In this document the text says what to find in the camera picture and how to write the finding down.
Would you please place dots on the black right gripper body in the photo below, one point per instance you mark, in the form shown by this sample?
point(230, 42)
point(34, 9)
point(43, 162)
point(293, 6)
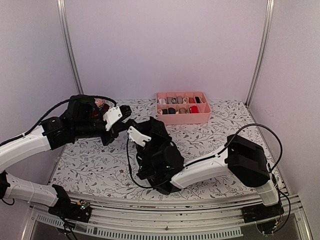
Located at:
point(164, 140)

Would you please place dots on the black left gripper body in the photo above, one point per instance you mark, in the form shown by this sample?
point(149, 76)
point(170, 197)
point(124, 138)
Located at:
point(83, 129)

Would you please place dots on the pink divided storage box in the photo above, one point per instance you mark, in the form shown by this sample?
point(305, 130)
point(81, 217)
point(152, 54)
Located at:
point(180, 108)

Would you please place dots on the black underwear beige waistband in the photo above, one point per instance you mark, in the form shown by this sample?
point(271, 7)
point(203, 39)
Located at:
point(198, 100)

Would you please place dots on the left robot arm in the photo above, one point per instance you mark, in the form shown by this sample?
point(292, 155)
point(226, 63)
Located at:
point(47, 134)

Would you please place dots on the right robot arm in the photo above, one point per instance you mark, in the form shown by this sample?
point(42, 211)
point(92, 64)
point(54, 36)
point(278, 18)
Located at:
point(239, 156)

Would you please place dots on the red patterned pincushion on saucer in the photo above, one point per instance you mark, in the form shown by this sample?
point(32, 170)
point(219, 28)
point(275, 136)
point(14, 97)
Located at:
point(102, 107)

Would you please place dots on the floral patterned table mat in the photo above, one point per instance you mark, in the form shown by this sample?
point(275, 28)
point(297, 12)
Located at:
point(89, 168)

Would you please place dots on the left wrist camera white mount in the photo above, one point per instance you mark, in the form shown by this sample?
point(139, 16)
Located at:
point(116, 114)

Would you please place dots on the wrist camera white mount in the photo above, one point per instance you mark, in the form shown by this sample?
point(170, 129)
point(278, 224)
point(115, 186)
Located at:
point(138, 138)
point(116, 114)

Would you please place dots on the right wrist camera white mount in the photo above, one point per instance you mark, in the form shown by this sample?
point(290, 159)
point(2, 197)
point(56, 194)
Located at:
point(138, 138)

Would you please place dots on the left aluminium frame post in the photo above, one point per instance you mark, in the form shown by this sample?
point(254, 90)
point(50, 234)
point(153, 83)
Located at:
point(62, 13)

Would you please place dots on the aluminium frame post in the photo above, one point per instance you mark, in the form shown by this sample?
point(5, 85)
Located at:
point(261, 53)
point(62, 13)

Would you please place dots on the aluminium front rail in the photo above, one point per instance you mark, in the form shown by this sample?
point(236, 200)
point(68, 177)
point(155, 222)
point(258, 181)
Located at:
point(231, 218)

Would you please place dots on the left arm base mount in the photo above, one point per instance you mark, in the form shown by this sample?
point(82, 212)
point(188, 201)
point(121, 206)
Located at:
point(64, 208)

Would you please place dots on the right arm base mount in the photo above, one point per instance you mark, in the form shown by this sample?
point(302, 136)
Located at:
point(260, 212)

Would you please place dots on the right aluminium frame post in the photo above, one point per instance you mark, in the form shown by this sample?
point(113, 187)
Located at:
point(261, 53)

